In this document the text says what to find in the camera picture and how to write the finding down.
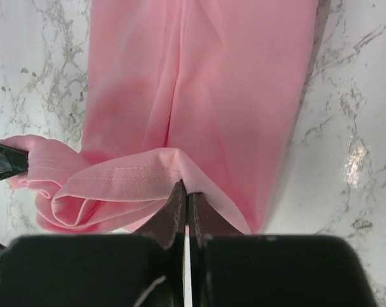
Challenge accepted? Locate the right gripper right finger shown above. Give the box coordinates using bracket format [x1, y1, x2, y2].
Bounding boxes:
[188, 193, 243, 307]

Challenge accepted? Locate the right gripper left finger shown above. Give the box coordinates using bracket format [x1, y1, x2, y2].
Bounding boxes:
[132, 180, 187, 306]

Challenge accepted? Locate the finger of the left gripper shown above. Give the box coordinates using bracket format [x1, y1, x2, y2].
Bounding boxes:
[0, 143, 29, 181]

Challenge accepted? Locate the pink t shirt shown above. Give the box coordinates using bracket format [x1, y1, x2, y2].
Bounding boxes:
[4, 1, 318, 233]

